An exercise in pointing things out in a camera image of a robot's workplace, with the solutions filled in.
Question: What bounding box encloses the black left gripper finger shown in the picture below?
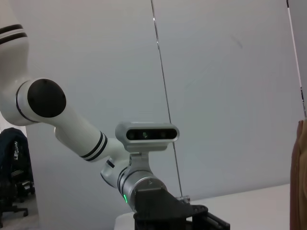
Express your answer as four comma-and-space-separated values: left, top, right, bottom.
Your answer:
191, 210, 231, 230

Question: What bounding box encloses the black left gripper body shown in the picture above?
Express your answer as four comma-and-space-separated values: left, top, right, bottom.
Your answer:
132, 187, 210, 230

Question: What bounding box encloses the khaki canvas food bag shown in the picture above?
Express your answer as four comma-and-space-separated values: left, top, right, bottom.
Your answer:
289, 118, 307, 230

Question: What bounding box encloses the black office chair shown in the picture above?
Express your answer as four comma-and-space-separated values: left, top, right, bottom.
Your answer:
0, 127, 35, 218

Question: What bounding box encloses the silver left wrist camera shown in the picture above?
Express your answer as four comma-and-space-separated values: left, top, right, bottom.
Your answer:
115, 121, 180, 173

